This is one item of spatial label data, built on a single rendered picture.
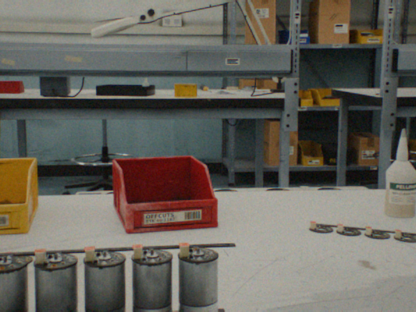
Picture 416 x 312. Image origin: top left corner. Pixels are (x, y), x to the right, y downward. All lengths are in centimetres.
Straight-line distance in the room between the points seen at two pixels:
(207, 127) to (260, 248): 422
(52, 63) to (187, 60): 56
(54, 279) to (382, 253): 34
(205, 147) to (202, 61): 224
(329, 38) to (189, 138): 131
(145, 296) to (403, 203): 42
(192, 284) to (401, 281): 22
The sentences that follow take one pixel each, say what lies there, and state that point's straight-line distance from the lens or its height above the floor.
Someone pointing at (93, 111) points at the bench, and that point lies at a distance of 270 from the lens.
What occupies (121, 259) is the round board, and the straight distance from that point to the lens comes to 37.
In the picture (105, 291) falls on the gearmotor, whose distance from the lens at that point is 37.
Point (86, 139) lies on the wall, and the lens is 480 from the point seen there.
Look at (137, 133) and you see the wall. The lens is 477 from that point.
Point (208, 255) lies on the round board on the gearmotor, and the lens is 37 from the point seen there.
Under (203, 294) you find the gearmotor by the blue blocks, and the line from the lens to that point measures 37.
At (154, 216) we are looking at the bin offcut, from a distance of 64.
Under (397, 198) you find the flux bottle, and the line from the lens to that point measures 73.
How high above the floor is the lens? 93
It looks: 9 degrees down
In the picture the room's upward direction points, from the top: straight up
